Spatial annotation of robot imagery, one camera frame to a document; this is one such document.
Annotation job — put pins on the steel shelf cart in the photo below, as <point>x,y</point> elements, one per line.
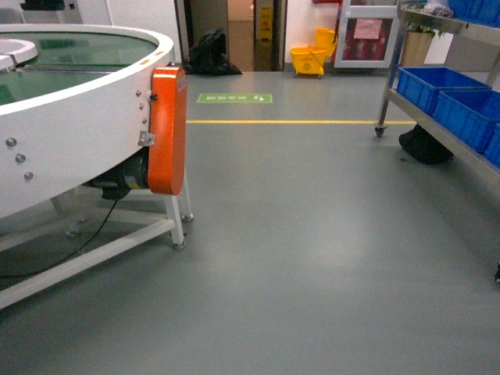
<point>486,163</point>

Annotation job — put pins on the orange motor guard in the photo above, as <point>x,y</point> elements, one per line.
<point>168,123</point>

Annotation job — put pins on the black garbage bag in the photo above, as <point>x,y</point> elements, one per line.
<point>208,57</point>

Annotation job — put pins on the yellow mop bucket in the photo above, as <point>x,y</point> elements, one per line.
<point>310,60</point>

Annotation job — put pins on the black bag on floor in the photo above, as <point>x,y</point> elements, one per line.
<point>423,147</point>

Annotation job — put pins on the white round conveyor table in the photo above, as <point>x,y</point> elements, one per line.
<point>75,117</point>

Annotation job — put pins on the blue bin on cart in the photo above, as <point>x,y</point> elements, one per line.
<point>471,116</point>
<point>422,85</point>

